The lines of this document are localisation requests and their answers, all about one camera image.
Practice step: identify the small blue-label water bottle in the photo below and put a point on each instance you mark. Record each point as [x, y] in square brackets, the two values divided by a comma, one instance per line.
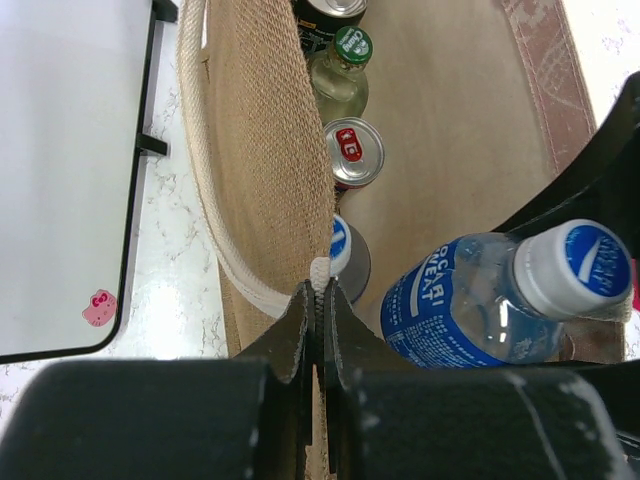
[350, 259]

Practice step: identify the large blue-label water bottle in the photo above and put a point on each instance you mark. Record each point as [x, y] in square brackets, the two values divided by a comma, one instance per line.
[491, 299]

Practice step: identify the white whiteboard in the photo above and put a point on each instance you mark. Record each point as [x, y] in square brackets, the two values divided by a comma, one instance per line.
[75, 78]

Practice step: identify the black Schweppes can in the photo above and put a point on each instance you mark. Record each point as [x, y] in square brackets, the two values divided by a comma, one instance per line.
[328, 16]

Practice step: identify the clear glass bottle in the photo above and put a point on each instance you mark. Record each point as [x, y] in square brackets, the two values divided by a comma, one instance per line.
[337, 75]

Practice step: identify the tan canvas tote bag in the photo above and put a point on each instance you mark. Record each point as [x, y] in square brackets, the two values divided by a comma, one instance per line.
[452, 94]

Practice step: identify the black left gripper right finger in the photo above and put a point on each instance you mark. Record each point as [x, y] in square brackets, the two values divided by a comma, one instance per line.
[388, 419]

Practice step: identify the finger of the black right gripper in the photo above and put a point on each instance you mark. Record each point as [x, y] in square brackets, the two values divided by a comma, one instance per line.
[601, 184]

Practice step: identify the Red Bull can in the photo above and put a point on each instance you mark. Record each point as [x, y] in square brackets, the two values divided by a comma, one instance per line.
[356, 152]

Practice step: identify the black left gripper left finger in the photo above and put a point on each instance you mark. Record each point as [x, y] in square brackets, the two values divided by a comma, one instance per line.
[247, 417]

